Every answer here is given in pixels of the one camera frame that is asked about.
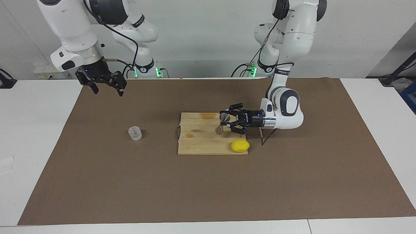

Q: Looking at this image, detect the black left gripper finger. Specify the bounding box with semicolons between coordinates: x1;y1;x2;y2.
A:
221;122;247;135
226;103;245;121

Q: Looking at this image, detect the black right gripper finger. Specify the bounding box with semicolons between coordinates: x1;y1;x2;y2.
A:
109;71;127;97
75;71;99;95

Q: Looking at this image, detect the steel double cone jigger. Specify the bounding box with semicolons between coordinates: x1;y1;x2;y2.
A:
215;112;232;135

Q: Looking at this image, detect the clear glass cup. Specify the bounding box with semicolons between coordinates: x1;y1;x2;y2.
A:
128;126;143;141

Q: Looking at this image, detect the yellow lemon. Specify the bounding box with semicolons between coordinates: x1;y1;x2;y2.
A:
231;140;250;153

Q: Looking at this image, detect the bamboo cutting board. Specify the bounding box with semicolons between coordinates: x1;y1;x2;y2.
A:
175;112;248;155

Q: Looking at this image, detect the white power strip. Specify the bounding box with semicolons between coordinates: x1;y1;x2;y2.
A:
32;63;70;79

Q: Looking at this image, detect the black clamp base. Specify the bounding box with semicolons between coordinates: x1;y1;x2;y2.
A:
0;68;17;89

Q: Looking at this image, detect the brown table mat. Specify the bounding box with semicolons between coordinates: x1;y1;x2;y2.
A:
17;77;416;226

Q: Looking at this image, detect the white paper patch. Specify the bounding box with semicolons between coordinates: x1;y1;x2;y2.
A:
0;156;15;174

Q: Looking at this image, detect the black stand leg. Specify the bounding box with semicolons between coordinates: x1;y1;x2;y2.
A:
379;52;416;86

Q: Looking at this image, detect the blue box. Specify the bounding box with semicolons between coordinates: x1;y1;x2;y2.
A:
400;80;416;114

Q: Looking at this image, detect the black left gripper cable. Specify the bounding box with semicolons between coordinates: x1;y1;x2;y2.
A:
258;6;295;146

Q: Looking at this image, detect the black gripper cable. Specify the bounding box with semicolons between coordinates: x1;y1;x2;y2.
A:
83;0;140;78
258;6;295;146

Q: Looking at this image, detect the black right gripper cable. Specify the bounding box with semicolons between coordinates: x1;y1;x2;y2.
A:
83;0;140;78

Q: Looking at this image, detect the black arm base cable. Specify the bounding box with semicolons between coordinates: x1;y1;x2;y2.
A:
231;63;257;78

